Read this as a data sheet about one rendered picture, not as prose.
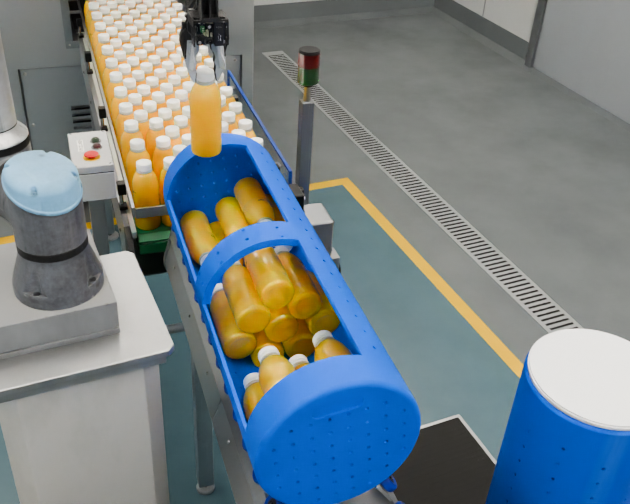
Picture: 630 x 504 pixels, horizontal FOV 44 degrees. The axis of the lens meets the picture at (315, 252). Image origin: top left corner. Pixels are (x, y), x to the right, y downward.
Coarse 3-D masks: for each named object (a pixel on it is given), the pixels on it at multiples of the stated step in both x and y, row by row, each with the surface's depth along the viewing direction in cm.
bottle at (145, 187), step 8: (136, 168) 202; (136, 176) 201; (144, 176) 201; (152, 176) 202; (136, 184) 202; (144, 184) 201; (152, 184) 202; (136, 192) 203; (144, 192) 202; (152, 192) 203; (136, 200) 204; (144, 200) 204; (152, 200) 205; (160, 216) 210; (136, 224) 209; (144, 224) 208; (152, 224) 208
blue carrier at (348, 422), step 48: (240, 144) 182; (192, 192) 191; (288, 192) 172; (240, 240) 150; (288, 240) 150; (336, 288) 141; (336, 336) 159; (240, 384) 150; (288, 384) 120; (336, 384) 118; (384, 384) 121; (288, 432) 119; (336, 432) 123; (384, 432) 127; (288, 480) 126; (336, 480) 130
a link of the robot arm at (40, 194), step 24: (0, 168) 127; (24, 168) 124; (48, 168) 125; (72, 168) 126; (0, 192) 125; (24, 192) 120; (48, 192) 121; (72, 192) 124; (24, 216) 123; (48, 216) 123; (72, 216) 126; (24, 240) 126; (48, 240) 125; (72, 240) 128
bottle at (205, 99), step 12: (204, 84) 164; (216, 84) 167; (192, 96) 166; (204, 96) 165; (216, 96) 166; (192, 108) 167; (204, 108) 166; (216, 108) 167; (192, 120) 169; (204, 120) 167; (216, 120) 169; (192, 132) 170; (204, 132) 169; (216, 132) 170; (192, 144) 172; (204, 144) 171; (216, 144) 172; (204, 156) 172
